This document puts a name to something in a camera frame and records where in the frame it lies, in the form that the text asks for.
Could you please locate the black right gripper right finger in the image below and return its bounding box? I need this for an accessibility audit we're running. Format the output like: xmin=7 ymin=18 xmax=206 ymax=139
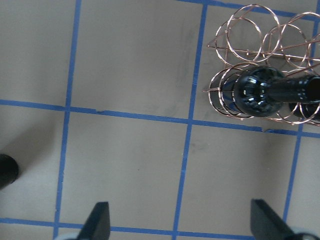
xmin=250 ymin=199 xmax=300 ymax=240

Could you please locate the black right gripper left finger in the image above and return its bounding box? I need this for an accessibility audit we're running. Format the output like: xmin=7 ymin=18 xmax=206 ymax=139
xmin=77 ymin=201 xmax=111 ymax=240

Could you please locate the dark glass wine bottle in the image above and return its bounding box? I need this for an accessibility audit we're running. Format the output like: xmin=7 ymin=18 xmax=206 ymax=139
xmin=221 ymin=66 xmax=320 ymax=117

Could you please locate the black round object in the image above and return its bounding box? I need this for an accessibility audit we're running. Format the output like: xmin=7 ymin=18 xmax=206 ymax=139
xmin=0 ymin=154 xmax=20 ymax=190

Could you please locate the copper wire bottle basket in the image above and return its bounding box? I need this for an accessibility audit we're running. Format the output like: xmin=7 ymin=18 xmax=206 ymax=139
xmin=205 ymin=3 xmax=320 ymax=126

